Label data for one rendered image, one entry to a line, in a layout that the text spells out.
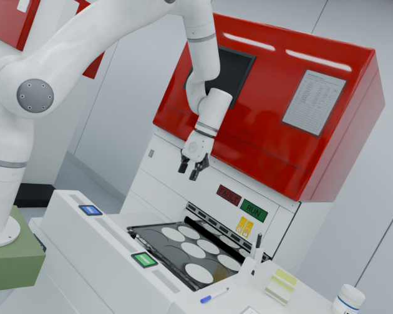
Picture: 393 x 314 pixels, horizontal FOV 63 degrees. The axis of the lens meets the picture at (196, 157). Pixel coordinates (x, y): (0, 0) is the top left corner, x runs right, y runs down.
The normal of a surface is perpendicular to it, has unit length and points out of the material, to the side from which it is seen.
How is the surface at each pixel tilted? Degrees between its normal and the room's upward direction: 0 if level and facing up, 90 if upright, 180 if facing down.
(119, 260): 90
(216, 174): 90
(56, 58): 57
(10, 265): 90
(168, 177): 90
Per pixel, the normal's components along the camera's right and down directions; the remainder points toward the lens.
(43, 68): 0.70, -0.18
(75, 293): -0.54, -0.11
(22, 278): 0.64, 0.40
